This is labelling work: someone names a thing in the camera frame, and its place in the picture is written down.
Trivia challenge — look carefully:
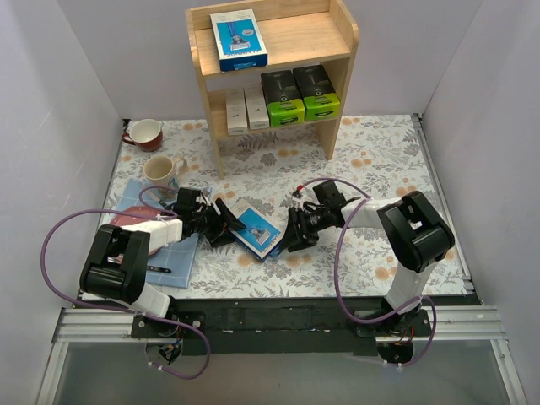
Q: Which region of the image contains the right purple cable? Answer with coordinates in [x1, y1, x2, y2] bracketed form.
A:
[301, 177, 438, 367]

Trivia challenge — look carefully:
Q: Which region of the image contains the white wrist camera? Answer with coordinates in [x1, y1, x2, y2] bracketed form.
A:
[291, 185, 307, 210]
[198, 186, 213, 207]

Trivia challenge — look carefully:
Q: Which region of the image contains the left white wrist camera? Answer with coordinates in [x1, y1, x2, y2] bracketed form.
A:
[198, 186, 213, 207]

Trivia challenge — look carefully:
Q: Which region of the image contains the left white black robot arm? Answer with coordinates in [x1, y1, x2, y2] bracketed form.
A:
[79, 187, 246, 338]

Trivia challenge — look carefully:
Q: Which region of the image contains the aluminium rail frame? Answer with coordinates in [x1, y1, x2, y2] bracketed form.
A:
[37, 306, 527, 404]

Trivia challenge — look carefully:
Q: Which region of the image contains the long white Harry's box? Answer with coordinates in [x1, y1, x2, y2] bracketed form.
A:
[225, 87, 248, 136]

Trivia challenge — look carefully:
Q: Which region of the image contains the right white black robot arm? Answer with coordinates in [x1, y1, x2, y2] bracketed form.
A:
[274, 178, 455, 336]

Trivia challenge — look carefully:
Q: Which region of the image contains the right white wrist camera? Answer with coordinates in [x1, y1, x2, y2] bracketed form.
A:
[291, 185, 307, 210]

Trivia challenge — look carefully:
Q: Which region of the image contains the wooden two-tier shelf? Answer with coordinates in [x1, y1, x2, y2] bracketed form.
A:
[186, 1, 360, 176]

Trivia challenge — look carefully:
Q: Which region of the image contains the knife with wooden handle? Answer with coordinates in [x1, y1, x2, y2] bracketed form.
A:
[147, 266, 172, 274]

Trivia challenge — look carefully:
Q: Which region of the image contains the blue Harry's razor pack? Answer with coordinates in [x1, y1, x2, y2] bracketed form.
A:
[210, 9, 268, 73]
[230, 199, 284, 262]

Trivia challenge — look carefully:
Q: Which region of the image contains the white Harry's razor box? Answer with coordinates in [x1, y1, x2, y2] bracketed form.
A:
[244, 84, 270, 130]

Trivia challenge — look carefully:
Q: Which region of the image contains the pink dotted plate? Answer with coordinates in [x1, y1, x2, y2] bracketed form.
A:
[109, 205, 164, 257]

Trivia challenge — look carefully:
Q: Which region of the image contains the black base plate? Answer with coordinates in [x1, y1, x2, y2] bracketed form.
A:
[131, 299, 431, 356]

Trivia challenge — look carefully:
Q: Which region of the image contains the green black Gillette razor box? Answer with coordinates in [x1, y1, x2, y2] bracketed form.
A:
[292, 65, 341, 122]
[261, 70, 305, 127]

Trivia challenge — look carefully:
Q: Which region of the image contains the red ceramic mug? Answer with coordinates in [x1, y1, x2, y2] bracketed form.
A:
[121, 119, 163, 152]

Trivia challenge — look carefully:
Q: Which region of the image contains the cream ceramic mug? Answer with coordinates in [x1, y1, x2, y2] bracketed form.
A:
[143, 155, 188, 200]

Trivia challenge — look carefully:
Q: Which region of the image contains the blue checked cloth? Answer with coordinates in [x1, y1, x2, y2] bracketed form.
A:
[114, 179, 198, 289]

